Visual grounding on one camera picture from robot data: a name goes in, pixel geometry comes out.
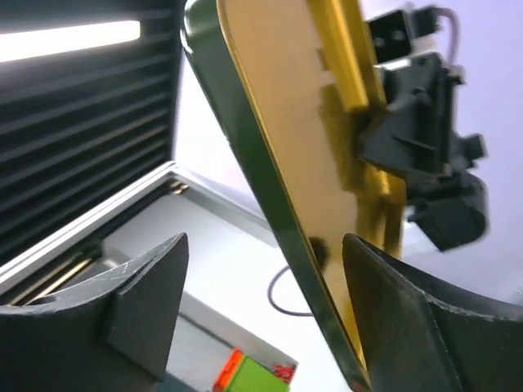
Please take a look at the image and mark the green orange box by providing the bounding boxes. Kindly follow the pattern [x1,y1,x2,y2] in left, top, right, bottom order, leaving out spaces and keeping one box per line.
[212,348,297,392]

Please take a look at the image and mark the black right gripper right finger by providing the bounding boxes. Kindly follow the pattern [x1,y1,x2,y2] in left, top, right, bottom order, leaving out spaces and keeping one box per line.
[342,234,522,391]

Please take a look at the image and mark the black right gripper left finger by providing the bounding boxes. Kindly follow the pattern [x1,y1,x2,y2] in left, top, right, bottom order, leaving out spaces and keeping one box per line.
[1,234,189,391]

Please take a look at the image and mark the aluminium table frame rail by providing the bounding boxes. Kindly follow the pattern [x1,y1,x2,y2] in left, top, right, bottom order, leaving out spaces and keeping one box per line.
[0,161,299,368]

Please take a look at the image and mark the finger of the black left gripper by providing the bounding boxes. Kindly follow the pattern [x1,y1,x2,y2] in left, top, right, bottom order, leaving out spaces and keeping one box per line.
[356,109,445,178]

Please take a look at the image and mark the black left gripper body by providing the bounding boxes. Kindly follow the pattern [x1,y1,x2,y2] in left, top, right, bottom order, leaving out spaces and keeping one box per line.
[386,53,487,252]

